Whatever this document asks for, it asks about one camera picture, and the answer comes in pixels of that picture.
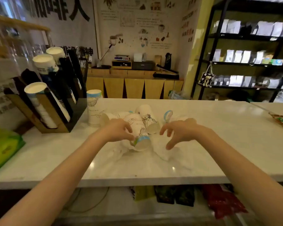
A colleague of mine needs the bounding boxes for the person's right hand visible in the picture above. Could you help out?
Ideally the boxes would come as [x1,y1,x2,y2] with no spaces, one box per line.
[160,118,205,151]

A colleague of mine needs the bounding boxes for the person's left hand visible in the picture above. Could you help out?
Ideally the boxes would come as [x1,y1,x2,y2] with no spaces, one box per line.
[100,119,135,143]

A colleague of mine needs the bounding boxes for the person's right forearm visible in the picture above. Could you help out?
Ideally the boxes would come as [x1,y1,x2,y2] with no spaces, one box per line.
[196,128,283,226]

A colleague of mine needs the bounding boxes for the person's left forearm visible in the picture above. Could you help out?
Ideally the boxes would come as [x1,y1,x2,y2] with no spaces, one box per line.
[0,129,109,226]

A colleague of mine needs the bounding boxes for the white paper cup blue band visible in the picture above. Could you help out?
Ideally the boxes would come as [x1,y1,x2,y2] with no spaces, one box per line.
[123,113,152,152]

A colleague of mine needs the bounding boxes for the white paper cup dark drawing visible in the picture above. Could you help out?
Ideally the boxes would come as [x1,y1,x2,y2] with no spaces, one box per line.
[135,104,161,135]

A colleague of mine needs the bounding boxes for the crumpled clear plastic bag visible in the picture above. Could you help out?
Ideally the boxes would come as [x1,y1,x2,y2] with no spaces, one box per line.
[168,90,187,100]

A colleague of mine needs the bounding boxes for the white paper cup blue rim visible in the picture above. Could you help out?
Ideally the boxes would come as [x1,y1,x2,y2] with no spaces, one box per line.
[86,89,104,125]

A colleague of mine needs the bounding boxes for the wooden counter cabinet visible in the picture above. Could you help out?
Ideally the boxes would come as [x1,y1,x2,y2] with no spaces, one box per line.
[86,68,184,100]

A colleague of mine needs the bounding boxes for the dark patterned bag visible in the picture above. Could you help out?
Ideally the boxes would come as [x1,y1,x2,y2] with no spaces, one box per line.
[154,185,195,207]

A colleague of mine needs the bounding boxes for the black sealing machine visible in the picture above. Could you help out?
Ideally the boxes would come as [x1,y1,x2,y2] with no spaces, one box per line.
[153,64,180,80]

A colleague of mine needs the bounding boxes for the yellow green carton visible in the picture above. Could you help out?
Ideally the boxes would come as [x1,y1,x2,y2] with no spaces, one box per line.
[129,186,155,201]

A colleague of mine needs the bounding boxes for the black metal box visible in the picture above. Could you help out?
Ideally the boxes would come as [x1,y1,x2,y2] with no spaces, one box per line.
[132,61,156,70]

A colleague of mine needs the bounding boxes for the black standing pouch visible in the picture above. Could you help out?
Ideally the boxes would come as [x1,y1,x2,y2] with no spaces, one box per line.
[164,53,172,70]

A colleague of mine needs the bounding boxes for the wooden box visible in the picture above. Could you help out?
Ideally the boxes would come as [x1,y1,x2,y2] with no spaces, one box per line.
[112,60,132,70]

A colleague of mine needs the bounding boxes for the black wooden cup holder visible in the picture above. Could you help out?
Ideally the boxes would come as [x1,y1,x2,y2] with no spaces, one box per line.
[3,49,88,134]

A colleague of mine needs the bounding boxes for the red foil bag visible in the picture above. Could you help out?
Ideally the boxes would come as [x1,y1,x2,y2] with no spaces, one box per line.
[201,184,248,220]

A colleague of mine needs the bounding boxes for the white desk lamp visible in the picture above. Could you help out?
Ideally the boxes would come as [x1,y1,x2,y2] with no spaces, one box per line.
[96,34,123,69]

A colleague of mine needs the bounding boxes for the stack of white paper cups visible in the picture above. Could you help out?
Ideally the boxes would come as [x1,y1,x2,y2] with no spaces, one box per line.
[46,46,66,65]
[32,54,59,75]
[24,82,58,129]

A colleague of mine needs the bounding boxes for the row of grey coffee bags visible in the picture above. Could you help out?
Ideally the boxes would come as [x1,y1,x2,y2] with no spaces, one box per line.
[211,74,283,90]

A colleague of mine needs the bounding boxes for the black metal shelf unit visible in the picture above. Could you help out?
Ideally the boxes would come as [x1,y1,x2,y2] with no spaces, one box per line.
[191,0,283,103]

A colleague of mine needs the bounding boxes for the row of white coffee bags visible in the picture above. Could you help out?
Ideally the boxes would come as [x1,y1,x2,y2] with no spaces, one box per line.
[206,49,274,65]

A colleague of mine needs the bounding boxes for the wicker tray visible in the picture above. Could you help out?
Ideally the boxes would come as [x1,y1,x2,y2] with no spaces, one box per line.
[268,112,283,130]

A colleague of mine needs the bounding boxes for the green plastic bag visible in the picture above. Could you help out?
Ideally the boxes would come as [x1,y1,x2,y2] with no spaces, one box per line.
[0,128,26,177]

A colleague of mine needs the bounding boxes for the printed menu sheet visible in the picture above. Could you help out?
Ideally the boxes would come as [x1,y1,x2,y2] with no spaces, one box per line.
[0,79,29,131]

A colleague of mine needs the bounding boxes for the green blue packet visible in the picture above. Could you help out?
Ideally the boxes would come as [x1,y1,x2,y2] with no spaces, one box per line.
[261,58,283,66]

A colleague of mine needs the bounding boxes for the row of silver coffee bags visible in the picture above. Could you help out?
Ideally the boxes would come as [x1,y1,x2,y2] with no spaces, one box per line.
[212,19,283,38]

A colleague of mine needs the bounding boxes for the clear display case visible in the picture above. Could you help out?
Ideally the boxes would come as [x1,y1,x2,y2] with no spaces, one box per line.
[0,13,53,83]

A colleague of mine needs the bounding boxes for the white paper cup blue ring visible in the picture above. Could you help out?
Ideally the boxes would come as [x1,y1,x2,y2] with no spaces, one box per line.
[163,110,189,123]

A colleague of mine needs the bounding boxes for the thin cable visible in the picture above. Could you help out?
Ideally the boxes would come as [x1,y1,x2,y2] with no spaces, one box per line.
[63,187,110,214]

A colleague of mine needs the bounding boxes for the illustrated wall poster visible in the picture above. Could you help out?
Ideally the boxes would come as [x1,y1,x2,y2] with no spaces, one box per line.
[94,0,183,68]

